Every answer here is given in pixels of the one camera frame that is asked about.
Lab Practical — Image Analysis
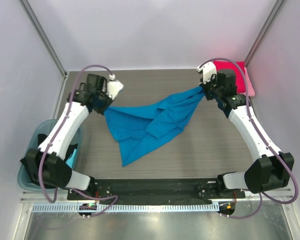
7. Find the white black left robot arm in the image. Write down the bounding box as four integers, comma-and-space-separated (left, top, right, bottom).
21, 74, 124, 200

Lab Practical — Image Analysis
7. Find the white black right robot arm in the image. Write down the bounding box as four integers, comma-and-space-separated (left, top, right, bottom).
197, 66, 295, 198

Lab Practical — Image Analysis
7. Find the folded red t shirt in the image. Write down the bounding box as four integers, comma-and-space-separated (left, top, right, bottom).
213, 60, 246, 94

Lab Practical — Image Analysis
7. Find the folded pink t shirt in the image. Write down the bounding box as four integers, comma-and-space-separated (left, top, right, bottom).
244, 67, 256, 97

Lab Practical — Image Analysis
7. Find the black t shirt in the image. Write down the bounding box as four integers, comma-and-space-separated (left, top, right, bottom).
20, 133, 81, 189

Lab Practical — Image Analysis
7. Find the light blue t shirt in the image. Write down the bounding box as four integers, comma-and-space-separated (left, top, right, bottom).
65, 148, 77, 169

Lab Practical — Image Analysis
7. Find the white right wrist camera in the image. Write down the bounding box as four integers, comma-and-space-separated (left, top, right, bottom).
196, 61, 217, 84

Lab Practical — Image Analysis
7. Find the aluminium frame post right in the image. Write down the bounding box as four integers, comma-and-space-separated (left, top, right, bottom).
244, 0, 286, 67

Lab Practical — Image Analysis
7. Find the aluminium frame post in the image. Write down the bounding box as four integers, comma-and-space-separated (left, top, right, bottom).
18, 0, 67, 78
244, 0, 286, 67

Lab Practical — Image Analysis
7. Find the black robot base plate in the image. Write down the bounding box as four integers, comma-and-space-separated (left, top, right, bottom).
66, 177, 246, 201

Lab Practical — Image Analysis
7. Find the aluminium frame post left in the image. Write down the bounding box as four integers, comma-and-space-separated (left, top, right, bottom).
18, 0, 67, 78

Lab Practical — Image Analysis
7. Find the white slotted cable duct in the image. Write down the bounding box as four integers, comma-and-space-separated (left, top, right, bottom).
31, 202, 220, 213

